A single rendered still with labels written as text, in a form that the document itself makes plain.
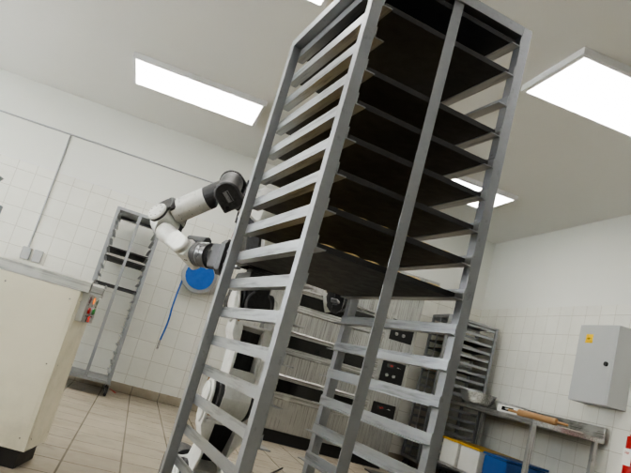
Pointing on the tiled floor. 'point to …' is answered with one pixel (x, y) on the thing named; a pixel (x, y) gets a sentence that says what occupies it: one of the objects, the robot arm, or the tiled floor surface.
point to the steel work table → (535, 431)
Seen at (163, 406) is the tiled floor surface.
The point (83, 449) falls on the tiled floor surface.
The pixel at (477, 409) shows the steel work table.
